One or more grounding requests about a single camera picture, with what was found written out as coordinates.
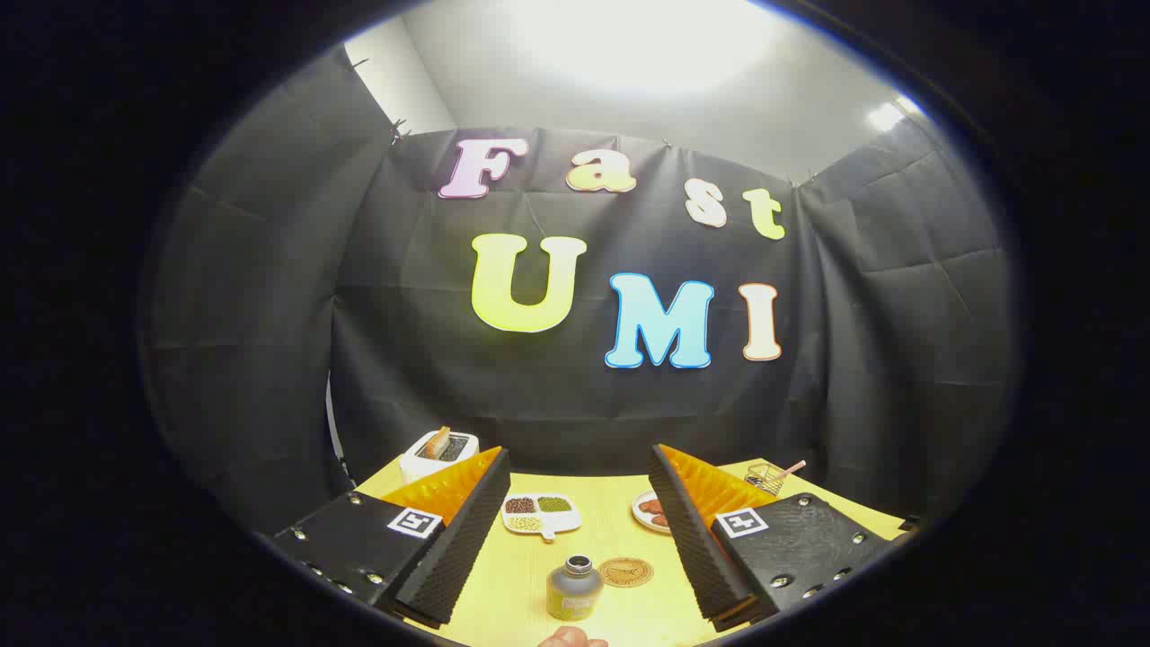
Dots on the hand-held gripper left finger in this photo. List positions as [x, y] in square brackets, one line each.
[454, 557]

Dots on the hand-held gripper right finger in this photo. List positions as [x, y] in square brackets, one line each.
[696, 548]

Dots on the round wooden coaster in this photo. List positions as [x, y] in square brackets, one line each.
[625, 572]

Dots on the silver bottle with green label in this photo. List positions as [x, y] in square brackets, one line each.
[575, 590]

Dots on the white round plate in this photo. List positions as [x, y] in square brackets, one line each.
[639, 514]

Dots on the wooden table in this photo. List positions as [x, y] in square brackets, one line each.
[611, 535]

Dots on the white toaster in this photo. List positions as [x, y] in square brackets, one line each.
[415, 464]

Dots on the toast slice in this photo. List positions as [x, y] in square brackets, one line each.
[437, 442]

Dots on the white divided dish with beans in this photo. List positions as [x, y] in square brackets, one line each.
[566, 520]

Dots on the pink striped straw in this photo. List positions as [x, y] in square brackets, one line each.
[795, 467]

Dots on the black backdrop cloth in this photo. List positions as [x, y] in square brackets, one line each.
[404, 377]

